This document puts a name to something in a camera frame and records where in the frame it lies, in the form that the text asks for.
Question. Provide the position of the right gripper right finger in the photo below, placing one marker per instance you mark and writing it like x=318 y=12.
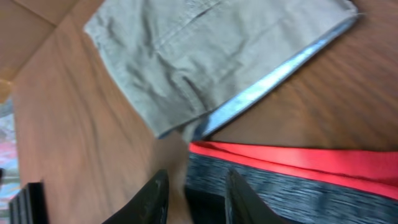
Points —
x=244 y=206

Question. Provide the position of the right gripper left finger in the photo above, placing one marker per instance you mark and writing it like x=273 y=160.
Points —
x=149 y=206

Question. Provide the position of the black leggings red waistband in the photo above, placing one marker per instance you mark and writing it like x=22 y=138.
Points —
x=303 y=185

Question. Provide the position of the folded khaki trousers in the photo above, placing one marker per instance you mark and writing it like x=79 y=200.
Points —
x=191 y=66

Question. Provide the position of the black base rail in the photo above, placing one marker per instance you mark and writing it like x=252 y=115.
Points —
x=29 y=205

